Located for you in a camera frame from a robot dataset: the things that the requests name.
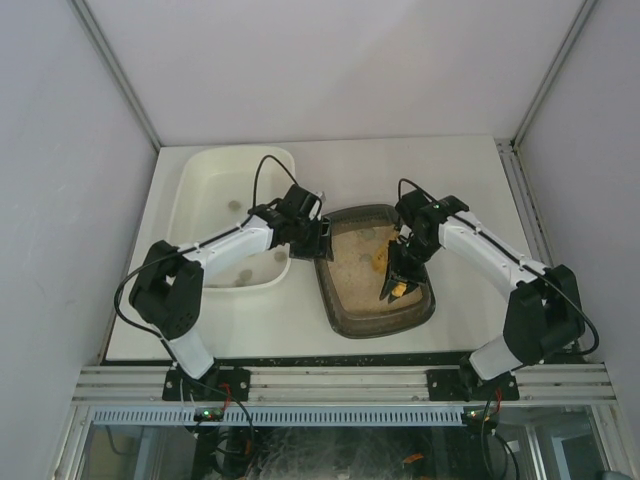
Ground grey slotted cable duct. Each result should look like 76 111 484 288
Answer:
93 405 464 427

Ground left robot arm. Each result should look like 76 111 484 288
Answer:
128 203 333 380

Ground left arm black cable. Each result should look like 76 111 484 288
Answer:
113 154 301 361

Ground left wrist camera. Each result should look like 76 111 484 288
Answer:
276 184 322 220

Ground beige litter pellets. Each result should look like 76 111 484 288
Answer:
327 225 430 315

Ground white plastic tub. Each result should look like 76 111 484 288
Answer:
167 145 295 292

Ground dark brown litter box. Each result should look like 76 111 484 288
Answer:
315 204 436 339

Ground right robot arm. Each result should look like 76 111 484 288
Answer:
380 190 589 400

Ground yellow litter scoop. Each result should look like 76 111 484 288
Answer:
371 230 399 276

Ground aluminium mounting rail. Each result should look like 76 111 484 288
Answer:
72 364 616 406

